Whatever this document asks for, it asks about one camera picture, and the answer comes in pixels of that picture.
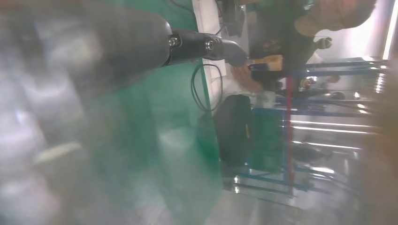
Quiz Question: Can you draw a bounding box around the black looped cable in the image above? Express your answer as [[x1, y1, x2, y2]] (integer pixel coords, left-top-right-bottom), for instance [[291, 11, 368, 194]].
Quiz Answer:
[[190, 63, 224, 113]]

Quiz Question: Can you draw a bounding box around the green table mat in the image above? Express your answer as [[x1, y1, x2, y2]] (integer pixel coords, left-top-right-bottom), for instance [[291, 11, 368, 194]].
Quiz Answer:
[[84, 0, 224, 225]]

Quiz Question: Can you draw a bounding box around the black carrying case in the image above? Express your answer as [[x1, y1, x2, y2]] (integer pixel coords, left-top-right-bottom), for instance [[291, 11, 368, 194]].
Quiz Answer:
[[214, 94, 253, 167]]

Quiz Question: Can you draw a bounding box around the green plastic crate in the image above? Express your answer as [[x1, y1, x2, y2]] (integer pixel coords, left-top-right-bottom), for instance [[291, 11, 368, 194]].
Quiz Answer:
[[250, 107, 285, 173]]

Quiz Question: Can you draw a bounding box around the blue steel rack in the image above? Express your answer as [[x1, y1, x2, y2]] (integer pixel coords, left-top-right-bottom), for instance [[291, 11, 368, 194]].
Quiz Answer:
[[236, 57, 389, 193]]

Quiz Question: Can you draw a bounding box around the steel table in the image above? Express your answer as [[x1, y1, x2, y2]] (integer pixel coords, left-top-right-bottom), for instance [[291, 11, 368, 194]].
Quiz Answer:
[[222, 172, 314, 199]]

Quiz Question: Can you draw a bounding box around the person in dark shirt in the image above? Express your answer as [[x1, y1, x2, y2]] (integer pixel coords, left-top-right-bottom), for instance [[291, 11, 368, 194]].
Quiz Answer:
[[231, 0, 377, 94]]

